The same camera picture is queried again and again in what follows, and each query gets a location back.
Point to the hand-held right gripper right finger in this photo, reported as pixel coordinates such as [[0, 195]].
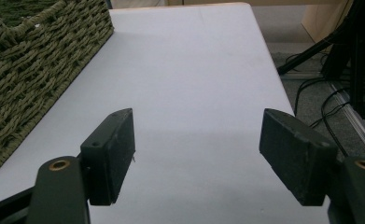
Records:
[[295, 155]]

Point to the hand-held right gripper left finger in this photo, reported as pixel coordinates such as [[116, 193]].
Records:
[[108, 155]]

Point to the black stand leg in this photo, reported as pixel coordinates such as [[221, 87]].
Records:
[[307, 54]]

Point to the green woven basket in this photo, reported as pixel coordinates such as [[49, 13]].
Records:
[[30, 71]]

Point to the light wooden panel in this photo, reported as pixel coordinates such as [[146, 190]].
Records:
[[325, 18]]

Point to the aluminium rail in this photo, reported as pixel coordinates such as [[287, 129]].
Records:
[[356, 119]]

